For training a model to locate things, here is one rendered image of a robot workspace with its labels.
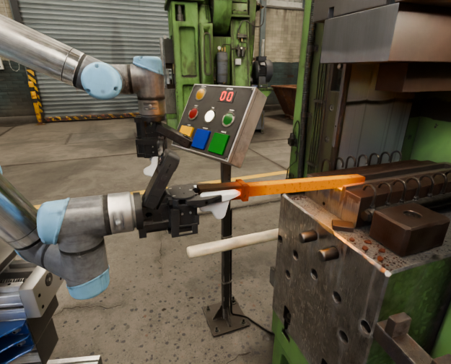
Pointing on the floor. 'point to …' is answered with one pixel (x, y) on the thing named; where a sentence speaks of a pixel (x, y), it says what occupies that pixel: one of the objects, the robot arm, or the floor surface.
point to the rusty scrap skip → (286, 98)
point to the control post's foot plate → (211, 312)
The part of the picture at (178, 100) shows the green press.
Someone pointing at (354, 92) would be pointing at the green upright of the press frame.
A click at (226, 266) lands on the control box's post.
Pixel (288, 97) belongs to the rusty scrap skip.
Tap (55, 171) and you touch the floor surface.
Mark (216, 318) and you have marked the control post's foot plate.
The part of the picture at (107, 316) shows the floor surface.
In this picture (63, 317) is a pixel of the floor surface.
